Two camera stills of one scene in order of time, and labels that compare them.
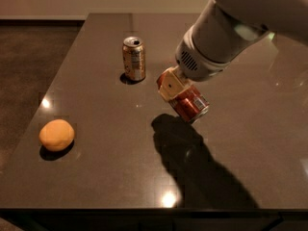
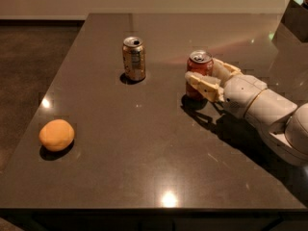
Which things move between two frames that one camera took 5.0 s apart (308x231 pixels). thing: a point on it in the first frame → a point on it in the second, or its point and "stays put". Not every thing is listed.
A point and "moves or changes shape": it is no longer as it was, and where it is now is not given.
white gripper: x=196 y=64 → x=241 y=95
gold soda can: x=134 y=58 stays put
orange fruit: x=56 y=134 stays put
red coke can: x=191 y=103 moves or changes shape
